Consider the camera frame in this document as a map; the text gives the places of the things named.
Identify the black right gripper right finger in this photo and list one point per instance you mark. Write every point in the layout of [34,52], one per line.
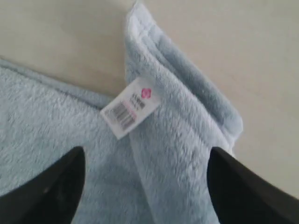
[239,196]

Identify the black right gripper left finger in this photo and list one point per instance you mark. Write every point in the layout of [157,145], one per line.
[52,197]

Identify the light blue fluffy towel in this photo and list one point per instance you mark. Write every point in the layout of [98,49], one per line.
[154,175]

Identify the white barcode label tag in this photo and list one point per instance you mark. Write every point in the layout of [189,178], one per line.
[131,107]

